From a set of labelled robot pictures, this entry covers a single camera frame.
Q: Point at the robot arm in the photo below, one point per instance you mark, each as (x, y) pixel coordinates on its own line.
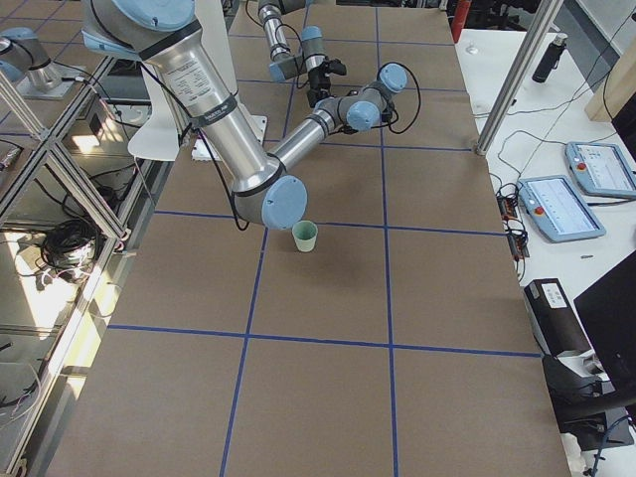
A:
(294, 54)
(272, 197)

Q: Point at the neighbouring robot base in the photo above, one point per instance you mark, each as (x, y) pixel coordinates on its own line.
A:
(26, 64)

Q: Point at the light green cup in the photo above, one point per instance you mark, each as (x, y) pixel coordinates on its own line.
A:
(304, 234)

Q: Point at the dark grey bottle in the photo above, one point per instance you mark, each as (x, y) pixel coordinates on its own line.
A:
(550, 58)

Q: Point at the near teach pendant tablet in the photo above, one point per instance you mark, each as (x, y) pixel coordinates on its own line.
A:
(558, 210)

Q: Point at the teach pendant tablet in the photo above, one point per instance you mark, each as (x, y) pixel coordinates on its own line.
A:
(600, 169)
(558, 210)

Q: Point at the far teach pendant tablet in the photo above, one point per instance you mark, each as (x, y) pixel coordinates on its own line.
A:
(600, 169)

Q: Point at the black device box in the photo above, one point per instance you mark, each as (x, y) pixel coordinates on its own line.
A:
(555, 326)

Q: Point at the black monitor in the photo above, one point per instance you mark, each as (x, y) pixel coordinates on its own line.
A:
(606, 310)

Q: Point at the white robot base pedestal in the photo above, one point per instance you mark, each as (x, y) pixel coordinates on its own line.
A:
(187, 43)

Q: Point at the aluminium frame post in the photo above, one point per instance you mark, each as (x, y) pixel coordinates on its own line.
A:
(545, 16)

